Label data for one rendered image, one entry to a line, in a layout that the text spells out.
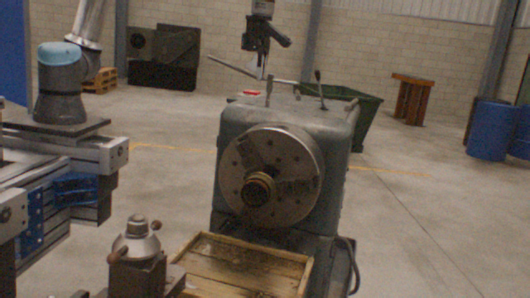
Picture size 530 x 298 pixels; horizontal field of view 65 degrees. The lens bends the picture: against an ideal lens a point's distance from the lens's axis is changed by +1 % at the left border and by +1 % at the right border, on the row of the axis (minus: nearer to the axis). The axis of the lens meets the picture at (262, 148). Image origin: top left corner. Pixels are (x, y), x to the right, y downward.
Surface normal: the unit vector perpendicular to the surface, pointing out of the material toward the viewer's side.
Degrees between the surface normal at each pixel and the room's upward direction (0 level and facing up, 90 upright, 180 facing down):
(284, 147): 90
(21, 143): 90
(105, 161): 90
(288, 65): 90
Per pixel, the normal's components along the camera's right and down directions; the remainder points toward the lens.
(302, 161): -0.27, 0.22
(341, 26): 0.02, 0.27
